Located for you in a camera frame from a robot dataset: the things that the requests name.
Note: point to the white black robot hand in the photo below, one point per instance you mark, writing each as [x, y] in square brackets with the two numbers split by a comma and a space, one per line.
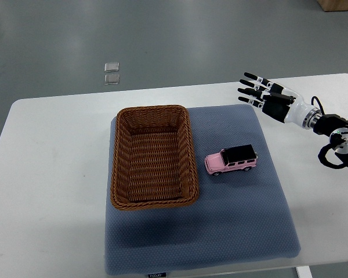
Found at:
[278, 102]

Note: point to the pink toy car black roof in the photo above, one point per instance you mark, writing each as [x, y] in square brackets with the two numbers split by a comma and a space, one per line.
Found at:
[226, 160]

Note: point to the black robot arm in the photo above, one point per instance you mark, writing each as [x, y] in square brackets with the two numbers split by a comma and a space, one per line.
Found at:
[336, 129]

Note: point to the brown wicker basket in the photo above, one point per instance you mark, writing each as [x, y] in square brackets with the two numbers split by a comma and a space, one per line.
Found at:
[153, 159]

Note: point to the wooden box corner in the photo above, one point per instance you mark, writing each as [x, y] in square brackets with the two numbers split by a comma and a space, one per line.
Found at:
[333, 5]

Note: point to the blue-grey cushion mat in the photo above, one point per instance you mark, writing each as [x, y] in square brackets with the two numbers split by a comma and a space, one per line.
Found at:
[240, 216]

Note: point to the white table leg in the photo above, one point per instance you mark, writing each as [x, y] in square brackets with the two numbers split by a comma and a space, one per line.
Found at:
[303, 272]

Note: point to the upper metal floor plate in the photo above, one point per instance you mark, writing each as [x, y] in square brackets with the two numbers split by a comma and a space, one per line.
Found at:
[111, 67]

